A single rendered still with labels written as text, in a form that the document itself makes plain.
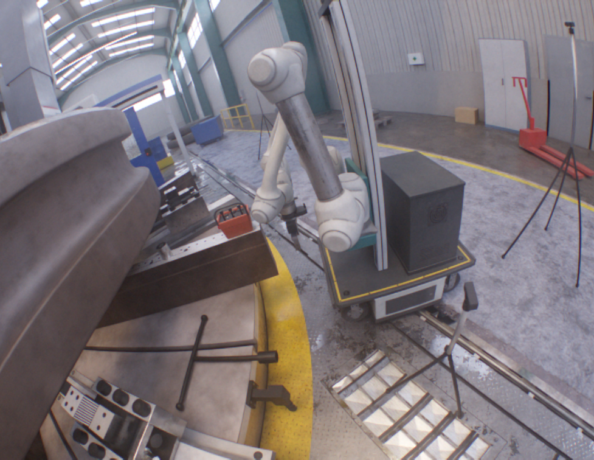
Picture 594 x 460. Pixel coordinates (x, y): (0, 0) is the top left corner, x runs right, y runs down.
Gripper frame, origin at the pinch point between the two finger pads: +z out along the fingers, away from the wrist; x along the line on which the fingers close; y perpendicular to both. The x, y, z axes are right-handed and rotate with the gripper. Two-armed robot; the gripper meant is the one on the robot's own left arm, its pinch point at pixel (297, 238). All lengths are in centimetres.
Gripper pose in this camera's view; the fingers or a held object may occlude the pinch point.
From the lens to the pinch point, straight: 133.3
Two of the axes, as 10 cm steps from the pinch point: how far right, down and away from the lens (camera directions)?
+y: -9.7, 2.4, 0.8
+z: 2.5, 8.1, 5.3
